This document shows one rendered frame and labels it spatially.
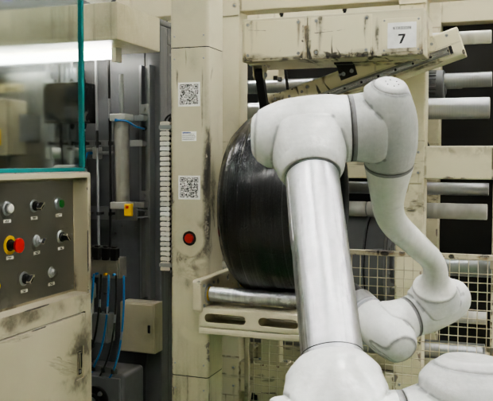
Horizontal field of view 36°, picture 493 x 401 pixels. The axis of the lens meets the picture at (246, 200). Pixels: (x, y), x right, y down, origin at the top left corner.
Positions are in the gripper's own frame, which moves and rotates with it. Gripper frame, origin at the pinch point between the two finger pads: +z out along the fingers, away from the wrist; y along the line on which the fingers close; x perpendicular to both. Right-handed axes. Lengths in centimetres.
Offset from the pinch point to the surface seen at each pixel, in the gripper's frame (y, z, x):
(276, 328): 20.7, 5.8, -12.9
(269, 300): 15.2, 11.9, -11.3
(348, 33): -39, 53, 47
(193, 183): -10, 48, -16
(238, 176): -21.5, 22.6, -9.2
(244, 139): -27.2, 31.1, -2.4
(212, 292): 14.2, 24.6, -24.1
